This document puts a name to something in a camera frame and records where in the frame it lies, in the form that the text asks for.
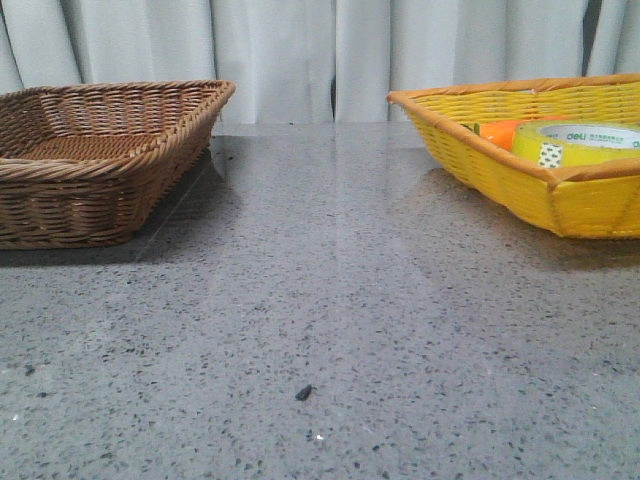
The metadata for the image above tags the yellow packing tape roll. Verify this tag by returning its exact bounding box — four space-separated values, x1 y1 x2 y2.
511 120 639 168

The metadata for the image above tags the orange toy carrot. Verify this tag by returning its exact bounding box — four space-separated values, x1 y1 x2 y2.
473 116 567 150

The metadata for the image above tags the yellow woven basket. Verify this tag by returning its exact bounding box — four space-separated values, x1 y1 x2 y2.
387 73 639 239

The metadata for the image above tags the brown wicker basket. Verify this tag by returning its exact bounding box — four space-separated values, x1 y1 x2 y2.
1 80 236 250

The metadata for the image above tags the white curtain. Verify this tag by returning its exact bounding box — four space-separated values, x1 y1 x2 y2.
1 1 639 124

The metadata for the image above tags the small black debris chip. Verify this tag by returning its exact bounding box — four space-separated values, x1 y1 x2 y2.
295 384 314 401

